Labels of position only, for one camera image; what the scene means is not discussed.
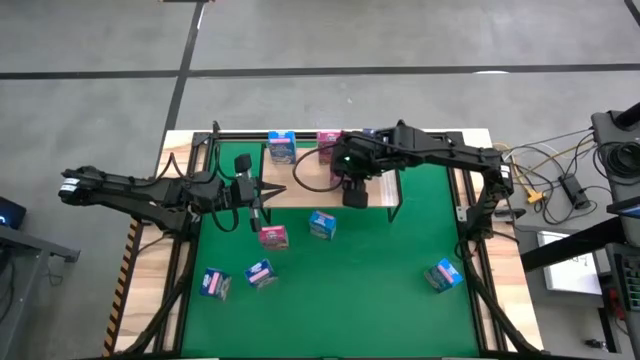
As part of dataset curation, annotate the white board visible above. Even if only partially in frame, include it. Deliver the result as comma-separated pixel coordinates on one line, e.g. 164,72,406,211
537,230,604,296

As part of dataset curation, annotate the yellow black hazard tape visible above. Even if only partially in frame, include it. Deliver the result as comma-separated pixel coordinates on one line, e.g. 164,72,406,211
102,219,144,357

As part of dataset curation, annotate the black table rig frame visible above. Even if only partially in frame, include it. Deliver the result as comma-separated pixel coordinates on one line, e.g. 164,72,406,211
114,119,544,360

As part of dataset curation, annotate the grey equipment cart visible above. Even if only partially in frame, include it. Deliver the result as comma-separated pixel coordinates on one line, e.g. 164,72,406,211
590,102,640,221

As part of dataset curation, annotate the green table mat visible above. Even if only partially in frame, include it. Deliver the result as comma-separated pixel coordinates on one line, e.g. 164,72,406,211
180,141,480,359

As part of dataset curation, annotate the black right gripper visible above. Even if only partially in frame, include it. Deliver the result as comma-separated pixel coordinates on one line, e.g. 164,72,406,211
332,132,386,210

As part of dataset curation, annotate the blue Rice Krispies cereal box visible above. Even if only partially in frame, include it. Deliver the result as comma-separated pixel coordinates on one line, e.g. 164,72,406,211
267,130,298,166
423,257,465,294
308,209,338,242

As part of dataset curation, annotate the black power adapter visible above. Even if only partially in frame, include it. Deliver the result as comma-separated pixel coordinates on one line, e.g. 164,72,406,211
558,173,592,210

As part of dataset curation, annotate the grey metal desk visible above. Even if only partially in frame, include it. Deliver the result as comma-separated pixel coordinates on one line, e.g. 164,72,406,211
0,223,82,360

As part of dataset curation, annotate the wooden tray board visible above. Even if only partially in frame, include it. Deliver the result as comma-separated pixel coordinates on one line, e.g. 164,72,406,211
259,141,404,225

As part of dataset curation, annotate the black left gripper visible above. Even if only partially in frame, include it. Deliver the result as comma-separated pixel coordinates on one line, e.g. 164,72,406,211
227,153,288,234

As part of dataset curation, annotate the black monitor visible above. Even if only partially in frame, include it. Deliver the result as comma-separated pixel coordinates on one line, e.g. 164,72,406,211
0,195,27,230

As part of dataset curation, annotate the black metal beam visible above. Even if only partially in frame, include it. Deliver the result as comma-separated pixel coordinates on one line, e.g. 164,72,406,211
519,215,640,272

